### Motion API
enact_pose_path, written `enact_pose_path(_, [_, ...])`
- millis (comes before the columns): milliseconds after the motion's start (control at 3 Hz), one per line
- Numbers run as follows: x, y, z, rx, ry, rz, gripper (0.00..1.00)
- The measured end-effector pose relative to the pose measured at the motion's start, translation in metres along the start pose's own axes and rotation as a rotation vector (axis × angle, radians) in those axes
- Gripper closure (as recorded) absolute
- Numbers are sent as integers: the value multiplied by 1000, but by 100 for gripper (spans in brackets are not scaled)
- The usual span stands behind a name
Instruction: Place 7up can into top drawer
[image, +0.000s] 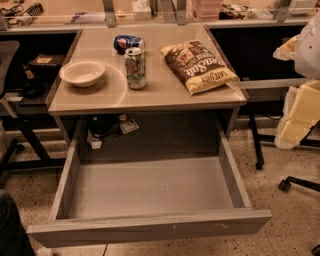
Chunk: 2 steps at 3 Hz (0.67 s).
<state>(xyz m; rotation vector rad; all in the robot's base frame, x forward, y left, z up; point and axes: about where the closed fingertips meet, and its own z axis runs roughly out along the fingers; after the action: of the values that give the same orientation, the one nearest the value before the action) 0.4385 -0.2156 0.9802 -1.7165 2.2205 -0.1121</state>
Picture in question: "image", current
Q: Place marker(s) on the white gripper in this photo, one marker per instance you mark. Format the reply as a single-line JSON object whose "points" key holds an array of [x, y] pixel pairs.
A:
{"points": [[309, 53]]}

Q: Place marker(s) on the green white 7up can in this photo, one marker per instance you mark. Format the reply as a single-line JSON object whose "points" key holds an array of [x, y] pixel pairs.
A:
{"points": [[135, 64]]}

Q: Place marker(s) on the blue pepsi can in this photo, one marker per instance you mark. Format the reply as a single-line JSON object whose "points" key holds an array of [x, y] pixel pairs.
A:
{"points": [[122, 42]]}

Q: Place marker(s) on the grey open drawer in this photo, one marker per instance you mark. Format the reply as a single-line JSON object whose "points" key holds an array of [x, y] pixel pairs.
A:
{"points": [[174, 181]]}

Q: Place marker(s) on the brown yellow chip bag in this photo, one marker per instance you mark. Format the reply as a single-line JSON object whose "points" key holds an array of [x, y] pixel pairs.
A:
{"points": [[196, 66]]}

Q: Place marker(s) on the black office chair base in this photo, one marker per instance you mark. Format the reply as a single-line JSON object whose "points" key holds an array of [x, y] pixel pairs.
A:
{"points": [[285, 184]]}

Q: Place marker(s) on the pink plastic container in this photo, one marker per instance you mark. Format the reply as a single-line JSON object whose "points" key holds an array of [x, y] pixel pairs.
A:
{"points": [[205, 9]]}

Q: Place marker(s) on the grey cabinet table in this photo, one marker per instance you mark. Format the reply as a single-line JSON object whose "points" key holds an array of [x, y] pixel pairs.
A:
{"points": [[163, 91]]}

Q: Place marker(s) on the white tissue box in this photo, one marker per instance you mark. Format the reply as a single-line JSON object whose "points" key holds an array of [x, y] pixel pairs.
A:
{"points": [[141, 9]]}

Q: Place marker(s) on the white bowl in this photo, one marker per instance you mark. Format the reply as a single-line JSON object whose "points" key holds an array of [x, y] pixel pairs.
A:
{"points": [[82, 73]]}

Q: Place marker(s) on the black box with label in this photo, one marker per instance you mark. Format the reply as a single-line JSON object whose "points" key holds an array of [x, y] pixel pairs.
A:
{"points": [[47, 66]]}

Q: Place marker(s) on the black desk leg frame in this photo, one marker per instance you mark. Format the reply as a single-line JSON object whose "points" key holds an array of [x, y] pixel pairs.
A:
{"points": [[259, 138]]}

